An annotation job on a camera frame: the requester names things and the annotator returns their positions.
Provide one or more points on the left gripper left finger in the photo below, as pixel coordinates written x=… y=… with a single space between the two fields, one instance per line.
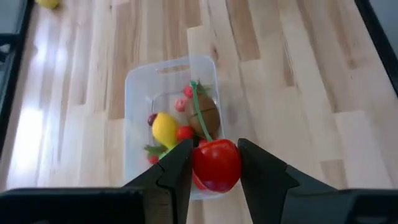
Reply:
x=178 y=174

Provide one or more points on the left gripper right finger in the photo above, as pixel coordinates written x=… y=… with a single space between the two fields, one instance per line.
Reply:
x=264 y=183

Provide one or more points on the bright red plastic cherry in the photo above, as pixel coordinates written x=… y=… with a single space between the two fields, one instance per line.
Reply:
x=217 y=165
x=185 y=132

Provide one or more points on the yellow plastic lemon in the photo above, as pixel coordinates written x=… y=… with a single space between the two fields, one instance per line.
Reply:
x=164 y=129
x=46 y=3

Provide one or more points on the dark red plastic cherry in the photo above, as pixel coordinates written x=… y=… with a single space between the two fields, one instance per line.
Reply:
x=152 y=119

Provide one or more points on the brown plastic kiwi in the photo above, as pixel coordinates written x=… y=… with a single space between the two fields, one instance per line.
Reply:
x=211 y=118

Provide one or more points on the pink plastic raspberry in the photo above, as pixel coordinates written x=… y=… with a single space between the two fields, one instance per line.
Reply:
x=181 y=104

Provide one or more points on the clear plastic tupperware container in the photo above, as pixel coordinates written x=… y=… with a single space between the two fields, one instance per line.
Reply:
x=140 y=93

